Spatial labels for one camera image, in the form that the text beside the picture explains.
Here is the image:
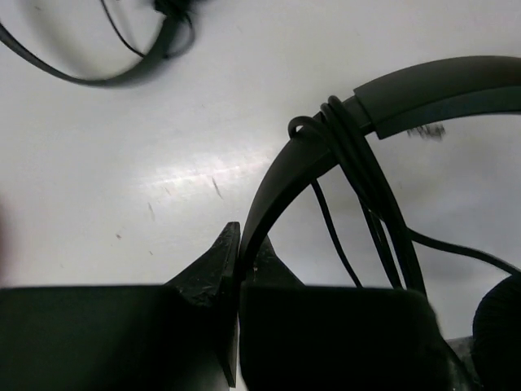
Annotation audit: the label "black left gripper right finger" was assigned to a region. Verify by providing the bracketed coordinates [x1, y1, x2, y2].
[239, 239, 476, 390]

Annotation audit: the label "black thin-band headphones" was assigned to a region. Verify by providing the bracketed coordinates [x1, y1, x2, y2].
[1, 1, 195, 88]

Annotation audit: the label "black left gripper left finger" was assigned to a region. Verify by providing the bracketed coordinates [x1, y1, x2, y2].
[1, 222, 240, 390]

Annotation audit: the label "black wired headphones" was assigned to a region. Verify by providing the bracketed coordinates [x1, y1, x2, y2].
[236, 55, 520, 390]

